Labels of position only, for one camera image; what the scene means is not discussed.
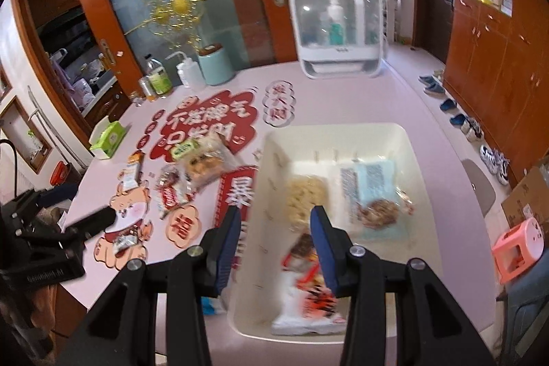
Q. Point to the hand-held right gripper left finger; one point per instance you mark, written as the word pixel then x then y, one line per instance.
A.
pixel 225 256

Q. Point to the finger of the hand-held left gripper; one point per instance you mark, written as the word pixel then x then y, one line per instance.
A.
pixel 60 191
pixel 92 222

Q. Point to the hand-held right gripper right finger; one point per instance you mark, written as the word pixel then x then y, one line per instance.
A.
pixel 324 259

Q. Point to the small dark snack packet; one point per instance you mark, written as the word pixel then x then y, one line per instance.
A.
pixel 124 242

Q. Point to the red white snack packet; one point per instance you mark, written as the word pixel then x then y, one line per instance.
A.
pixel 309 306

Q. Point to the small blue candy packet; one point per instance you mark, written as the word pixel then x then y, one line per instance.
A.
pixel 212 306

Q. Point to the yellow puffed snack packet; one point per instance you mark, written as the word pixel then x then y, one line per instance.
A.
pixel 306 196

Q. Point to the beige orange oat packet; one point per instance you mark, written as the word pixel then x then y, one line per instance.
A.
pixel 134 171

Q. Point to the clear nut bar packet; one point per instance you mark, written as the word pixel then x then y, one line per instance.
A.
pixel 170 176
pixel 379 211

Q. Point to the red white cookie packet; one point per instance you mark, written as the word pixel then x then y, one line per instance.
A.
pixel 171 196

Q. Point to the clear pastry ball packet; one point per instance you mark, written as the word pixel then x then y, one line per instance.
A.
pixel 206 168

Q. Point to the large light blue packet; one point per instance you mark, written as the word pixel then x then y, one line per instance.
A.
pixel 373 181

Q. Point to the small green snack packet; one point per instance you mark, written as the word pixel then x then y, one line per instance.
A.
pixel 185 151

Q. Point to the white plastic bin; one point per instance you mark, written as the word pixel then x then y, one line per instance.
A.
pixel 386 143

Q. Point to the red container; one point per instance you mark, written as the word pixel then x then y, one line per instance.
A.
pixel 59 174

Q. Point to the green tissue box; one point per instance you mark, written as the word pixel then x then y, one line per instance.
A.
pixel 109 136

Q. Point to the small glass jar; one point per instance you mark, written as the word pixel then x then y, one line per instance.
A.
pixel 137 99

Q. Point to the metal can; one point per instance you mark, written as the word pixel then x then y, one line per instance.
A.
pixel 146 89

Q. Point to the clear plastic bottle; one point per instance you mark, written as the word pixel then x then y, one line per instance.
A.
pixel 158 81

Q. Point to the pink printed table cover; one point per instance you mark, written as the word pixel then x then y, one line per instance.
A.
pixel 343 100

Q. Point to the grey chair seat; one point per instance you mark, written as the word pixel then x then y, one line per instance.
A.
pixel 478 186

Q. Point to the white squeeze bottle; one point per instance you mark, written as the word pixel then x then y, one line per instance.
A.
pixel 191 74

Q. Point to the light blue canister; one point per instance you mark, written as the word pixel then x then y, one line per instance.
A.
pixel 216 66

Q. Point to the white countertop sterilizer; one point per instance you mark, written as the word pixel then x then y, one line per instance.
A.
pixel 339 63

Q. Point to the row of shoes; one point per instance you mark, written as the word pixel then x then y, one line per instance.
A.
pixel 448 105

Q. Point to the pink plastic stool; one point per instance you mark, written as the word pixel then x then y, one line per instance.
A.
pixel 529 237

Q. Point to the cardboard box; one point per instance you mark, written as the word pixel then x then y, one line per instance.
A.
pixel 523 198

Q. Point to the blue grey cloth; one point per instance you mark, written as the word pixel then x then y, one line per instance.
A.
pixel 527 314

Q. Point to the white green bottle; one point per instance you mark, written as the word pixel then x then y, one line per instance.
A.
pixel 336 27

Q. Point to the wooden cabinet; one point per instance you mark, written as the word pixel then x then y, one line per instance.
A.
pixel 493 70

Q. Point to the wooden picture frame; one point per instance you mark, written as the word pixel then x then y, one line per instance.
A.
pixel 30 138

